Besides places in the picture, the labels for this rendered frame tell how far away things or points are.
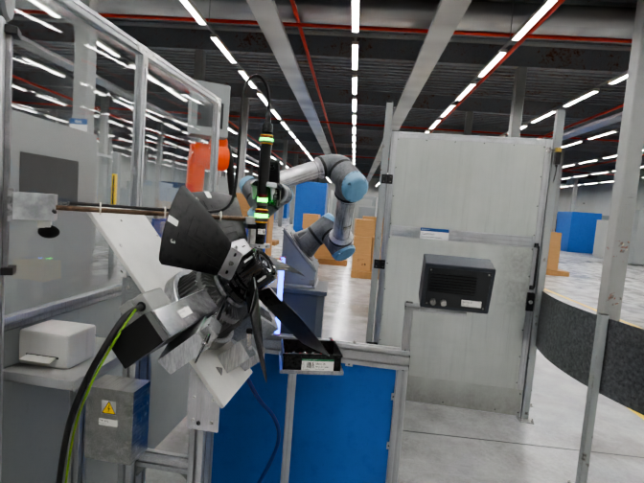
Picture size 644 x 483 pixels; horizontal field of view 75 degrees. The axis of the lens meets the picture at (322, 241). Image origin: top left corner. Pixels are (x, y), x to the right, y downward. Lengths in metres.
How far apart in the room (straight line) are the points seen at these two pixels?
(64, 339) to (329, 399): 1.02
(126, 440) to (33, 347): 0.40
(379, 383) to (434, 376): 1.57
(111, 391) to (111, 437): 0.14
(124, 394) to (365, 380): 0.93
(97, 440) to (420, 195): 2.45
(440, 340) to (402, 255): 0.69
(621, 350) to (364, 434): 1.39
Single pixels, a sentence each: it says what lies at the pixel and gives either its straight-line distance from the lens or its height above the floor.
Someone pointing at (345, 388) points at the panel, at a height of 0.67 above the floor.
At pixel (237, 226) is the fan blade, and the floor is 1.32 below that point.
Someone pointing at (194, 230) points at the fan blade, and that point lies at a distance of 1.16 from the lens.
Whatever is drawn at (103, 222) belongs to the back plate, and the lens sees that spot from 1.37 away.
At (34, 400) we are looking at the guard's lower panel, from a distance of 1.80.
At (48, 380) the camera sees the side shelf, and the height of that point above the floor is 0.85.
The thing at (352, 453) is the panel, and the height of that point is 0.39.
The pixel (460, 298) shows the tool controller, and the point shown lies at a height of 1.10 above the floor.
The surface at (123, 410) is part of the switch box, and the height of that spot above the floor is 0.78.
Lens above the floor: 1.40
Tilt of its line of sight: 5 degrees down
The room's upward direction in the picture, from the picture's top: 4 degrees clockwise
